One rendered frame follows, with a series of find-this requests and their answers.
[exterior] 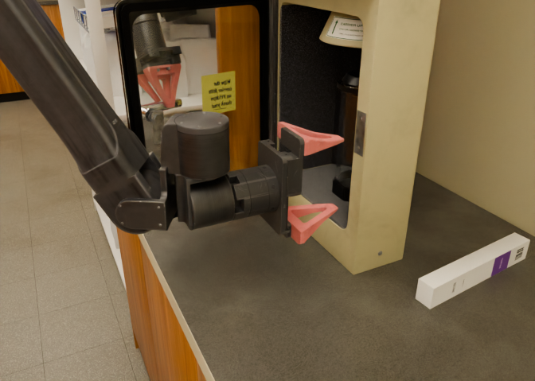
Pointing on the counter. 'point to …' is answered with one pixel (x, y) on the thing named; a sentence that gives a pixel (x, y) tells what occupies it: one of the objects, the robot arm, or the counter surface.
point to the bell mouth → (343, 30)
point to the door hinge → (273, 64)
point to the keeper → (360, 133)
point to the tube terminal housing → (379, 110)
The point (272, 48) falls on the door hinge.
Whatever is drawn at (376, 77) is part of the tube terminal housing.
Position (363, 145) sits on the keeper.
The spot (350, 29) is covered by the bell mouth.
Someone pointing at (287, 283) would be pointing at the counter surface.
